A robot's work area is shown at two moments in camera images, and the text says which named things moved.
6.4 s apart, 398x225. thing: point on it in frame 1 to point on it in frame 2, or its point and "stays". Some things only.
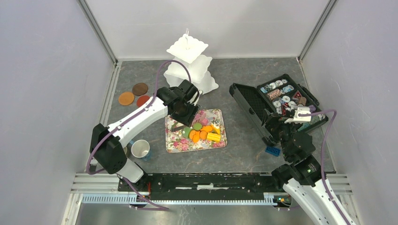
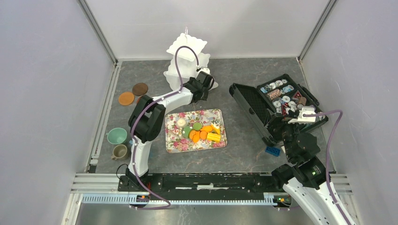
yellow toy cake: (213, 137) stays
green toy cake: (185, 132) stays
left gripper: (187, 120) to (205, 93)
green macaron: (197, 126) stays
